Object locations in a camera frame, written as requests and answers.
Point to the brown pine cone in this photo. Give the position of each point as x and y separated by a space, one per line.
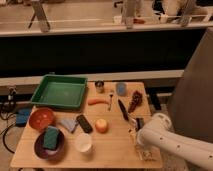
136 101

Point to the white translucent cup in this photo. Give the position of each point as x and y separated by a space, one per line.
83 143

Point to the blue box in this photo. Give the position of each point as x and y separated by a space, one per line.
22 116

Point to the orange apple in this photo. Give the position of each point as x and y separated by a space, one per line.
101 125

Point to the black dish brush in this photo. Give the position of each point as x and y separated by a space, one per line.
137 122

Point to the green sponge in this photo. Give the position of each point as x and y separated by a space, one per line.
50 138

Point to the blue plastic cup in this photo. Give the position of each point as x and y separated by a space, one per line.
121 88

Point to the red bowl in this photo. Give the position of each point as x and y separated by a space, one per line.
41 118

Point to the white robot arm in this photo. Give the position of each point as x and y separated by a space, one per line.
156 132

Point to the metal fork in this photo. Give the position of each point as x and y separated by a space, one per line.
110 101

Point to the orange carrot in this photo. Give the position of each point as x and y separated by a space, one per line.
97 101

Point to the purple plate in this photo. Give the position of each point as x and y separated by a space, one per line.
43 153

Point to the green plastic tray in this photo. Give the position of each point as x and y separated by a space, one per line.
61 92

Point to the black handled knife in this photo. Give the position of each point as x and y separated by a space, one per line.
123 110

